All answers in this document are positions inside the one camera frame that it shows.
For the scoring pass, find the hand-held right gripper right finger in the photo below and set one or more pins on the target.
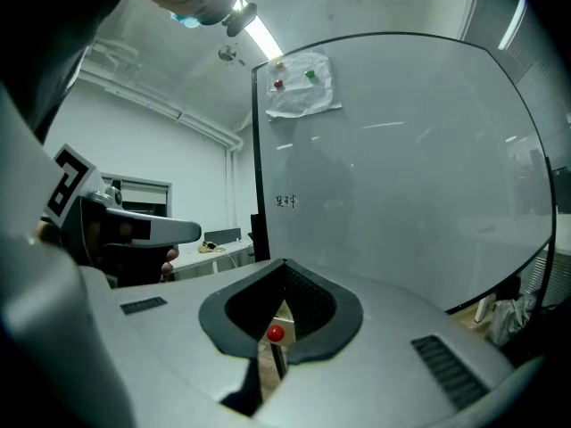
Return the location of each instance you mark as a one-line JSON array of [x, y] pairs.
[[383, 372]]

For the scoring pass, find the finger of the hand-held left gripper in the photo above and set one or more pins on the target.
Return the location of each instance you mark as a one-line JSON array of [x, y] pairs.
[[174, 227]]

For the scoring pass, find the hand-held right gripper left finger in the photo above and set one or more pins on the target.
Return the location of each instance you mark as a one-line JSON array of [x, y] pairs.
[[178, 355]]

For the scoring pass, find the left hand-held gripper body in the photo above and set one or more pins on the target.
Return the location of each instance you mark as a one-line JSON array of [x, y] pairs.
[[67, 181]]

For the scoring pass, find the person's left forearm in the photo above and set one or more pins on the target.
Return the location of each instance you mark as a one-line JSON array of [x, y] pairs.
[[42, 231]]

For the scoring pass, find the black framed glass whiteboard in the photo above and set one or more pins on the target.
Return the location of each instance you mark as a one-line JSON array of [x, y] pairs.
[[401, 172]]

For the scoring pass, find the person's left hand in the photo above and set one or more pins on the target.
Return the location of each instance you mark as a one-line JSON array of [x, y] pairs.
[[171, 255]]

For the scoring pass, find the yellow fabric bag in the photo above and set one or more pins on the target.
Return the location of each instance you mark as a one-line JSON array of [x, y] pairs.
[[212, 248]]

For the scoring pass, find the long white desk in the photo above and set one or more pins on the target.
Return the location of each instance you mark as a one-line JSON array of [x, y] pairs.
[[209, 260]]

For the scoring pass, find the grey framed window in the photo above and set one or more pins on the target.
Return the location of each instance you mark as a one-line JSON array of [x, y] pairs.
[[138, 194]]

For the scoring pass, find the red round magnet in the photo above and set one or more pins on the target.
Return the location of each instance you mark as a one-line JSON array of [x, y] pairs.
[[278, 84], [275, 333]]

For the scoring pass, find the white ceiling pipes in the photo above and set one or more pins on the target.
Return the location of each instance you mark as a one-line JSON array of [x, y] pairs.
[[201, 126]]

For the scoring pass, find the white plastic bag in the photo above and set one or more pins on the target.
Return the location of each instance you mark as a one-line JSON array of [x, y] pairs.
[[513, 321]]

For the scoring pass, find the person's dark shirt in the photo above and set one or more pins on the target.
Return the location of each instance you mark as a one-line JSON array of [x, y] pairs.
[[53, 38]]

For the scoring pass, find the round ceiling sensor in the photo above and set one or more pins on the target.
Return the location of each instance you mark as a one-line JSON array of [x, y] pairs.
[[227, 53]]

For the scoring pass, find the crumpled white paper sheet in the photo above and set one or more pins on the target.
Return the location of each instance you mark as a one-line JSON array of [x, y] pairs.
[[303, 98]]

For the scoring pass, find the green round magnet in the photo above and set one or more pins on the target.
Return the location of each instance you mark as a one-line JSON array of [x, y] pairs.
[[310, 73]]

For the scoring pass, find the long ceiling light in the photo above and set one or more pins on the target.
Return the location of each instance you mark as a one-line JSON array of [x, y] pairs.
[[264, 35], [513, 22]]

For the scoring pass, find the black head-worn camera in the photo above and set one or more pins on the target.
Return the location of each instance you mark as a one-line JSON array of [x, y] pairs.
[[241, 18]]

